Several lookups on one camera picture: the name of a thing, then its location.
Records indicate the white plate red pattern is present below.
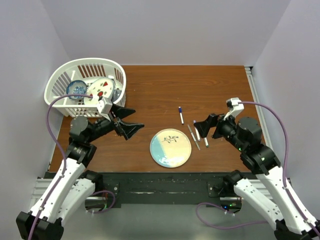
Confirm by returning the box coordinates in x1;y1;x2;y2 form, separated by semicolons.
83;77;115;105

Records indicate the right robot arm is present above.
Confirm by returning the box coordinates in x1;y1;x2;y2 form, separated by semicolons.
193;113;320;240

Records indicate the blue and cream plate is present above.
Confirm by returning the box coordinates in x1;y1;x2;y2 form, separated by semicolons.
149;128;192;168

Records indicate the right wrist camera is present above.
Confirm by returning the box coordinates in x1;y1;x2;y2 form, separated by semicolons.
223;97;245;121

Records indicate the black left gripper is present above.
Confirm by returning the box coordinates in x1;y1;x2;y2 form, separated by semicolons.
86;102;144;143

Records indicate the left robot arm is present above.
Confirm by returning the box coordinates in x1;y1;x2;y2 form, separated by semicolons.
16;102;144;240

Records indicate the white plastic dish basket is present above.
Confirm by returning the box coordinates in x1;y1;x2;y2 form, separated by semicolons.
44;57;127;118

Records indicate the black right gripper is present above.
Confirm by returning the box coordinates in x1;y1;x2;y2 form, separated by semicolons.
193;109;246;151

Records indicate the teal white marker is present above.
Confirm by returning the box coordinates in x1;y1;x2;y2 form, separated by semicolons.
203;137;209;148

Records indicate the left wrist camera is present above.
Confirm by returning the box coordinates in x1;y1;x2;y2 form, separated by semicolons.
96;97;113;119

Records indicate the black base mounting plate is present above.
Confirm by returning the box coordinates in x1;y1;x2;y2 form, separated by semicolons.
80;170;243;211

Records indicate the silver white pen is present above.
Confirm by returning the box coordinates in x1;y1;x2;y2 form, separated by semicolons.
194;126;201;142

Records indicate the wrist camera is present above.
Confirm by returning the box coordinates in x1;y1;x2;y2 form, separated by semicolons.
223;97;245;121
96;97;113;119

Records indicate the blue white patterned bowl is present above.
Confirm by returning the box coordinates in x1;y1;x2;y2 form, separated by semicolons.
66;80;87;100

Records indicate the white purple marker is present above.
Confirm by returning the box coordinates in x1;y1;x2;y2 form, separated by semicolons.
178;106;185;125

